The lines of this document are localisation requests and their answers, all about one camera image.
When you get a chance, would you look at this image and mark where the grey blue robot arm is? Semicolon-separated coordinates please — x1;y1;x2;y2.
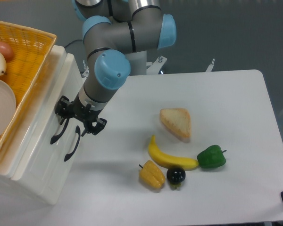
55;0;177;136

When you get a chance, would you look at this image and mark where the black top drawer handle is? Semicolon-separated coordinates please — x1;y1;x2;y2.
50;118;69;145

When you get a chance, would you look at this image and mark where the triangular bread slice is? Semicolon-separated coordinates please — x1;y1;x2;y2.
159;108;191;143

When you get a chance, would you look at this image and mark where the green bell pepper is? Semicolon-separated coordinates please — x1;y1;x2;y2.
197;145;226;169

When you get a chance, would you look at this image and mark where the white drawer cabinet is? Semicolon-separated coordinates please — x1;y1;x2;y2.
0;45;92;206

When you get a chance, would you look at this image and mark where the white drawer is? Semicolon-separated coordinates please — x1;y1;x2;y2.
23;113;82;205
12;54;83;183

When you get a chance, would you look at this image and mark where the red apple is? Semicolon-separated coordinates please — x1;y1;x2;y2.
0;41;14;61

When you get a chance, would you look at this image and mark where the white plate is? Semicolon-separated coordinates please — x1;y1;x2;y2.
0;80;16;136

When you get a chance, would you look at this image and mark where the black drawer handle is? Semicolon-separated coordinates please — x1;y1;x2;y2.
50;118;69;145
64;125;81;162

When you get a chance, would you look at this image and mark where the black bottom drawer handle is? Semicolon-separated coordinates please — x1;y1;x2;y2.
64;125;81;162

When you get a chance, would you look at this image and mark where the yellow woven basket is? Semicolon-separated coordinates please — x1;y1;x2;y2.
0;21;57;152

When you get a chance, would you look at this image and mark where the black eggplant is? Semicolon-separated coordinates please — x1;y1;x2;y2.
166;167;186;189

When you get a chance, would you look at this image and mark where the yellow banana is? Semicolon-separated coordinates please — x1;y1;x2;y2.
148;135;199;170

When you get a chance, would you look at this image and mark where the yellow bell pepper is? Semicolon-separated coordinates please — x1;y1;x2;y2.
139;160;166;189

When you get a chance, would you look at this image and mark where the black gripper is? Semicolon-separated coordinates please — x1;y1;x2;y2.
54;95;107;137

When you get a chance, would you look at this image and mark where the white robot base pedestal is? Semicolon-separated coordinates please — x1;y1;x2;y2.
125;51;147;76

